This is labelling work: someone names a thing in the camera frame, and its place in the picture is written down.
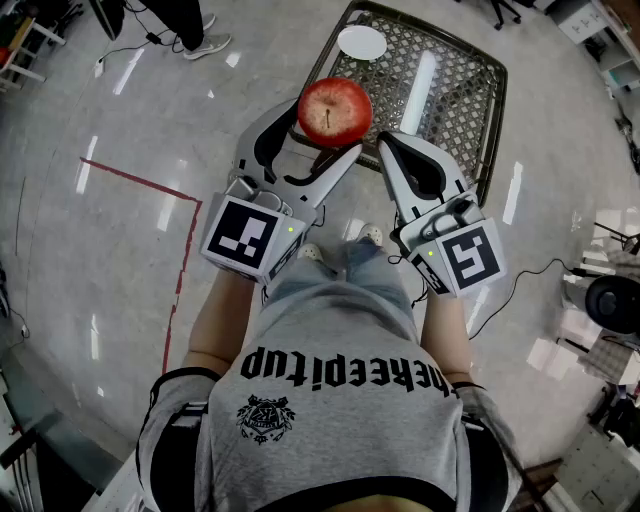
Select red floor tape line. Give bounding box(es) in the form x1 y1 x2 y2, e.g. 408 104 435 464
79 157 204 376

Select person's left forearm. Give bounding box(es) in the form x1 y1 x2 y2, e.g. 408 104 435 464
182 269 266 374

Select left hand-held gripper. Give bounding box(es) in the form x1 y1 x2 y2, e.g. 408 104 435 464
199 98 364 286

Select black tripod stand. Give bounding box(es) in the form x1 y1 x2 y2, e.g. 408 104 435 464
594 219 640 256

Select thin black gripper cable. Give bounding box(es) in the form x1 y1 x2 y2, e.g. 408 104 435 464
388 253 429 307

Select person's right forearm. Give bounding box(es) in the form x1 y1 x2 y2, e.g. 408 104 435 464
418 287 474 386

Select white shelf unit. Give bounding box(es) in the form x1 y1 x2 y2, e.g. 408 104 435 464
554 0 640 94

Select red apple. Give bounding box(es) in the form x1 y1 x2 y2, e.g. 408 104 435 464
297 77 375 149

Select dark wicker glass-top table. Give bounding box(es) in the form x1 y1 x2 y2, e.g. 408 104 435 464
289 0 509 206

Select blue jeans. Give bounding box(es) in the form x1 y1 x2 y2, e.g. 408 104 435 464
264 237 416 326

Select black round stool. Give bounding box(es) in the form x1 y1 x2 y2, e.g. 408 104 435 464
584 274 640 334

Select white round plate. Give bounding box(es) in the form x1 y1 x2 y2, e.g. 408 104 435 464
337 25 388 61

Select black floor cable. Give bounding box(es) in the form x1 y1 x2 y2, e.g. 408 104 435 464
94 29 186 66

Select white wooden rack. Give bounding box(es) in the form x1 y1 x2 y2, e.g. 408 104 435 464
0 17 66 94

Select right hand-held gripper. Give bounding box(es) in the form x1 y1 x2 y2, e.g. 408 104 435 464
376 130 509 299

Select black office chair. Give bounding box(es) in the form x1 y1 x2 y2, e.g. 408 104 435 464
487 0 524 29

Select grey printed T-shirt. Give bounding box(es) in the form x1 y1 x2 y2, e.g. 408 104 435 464
135 294 526 512

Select long black power cable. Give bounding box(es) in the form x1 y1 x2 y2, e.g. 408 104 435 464
467 257 596 341

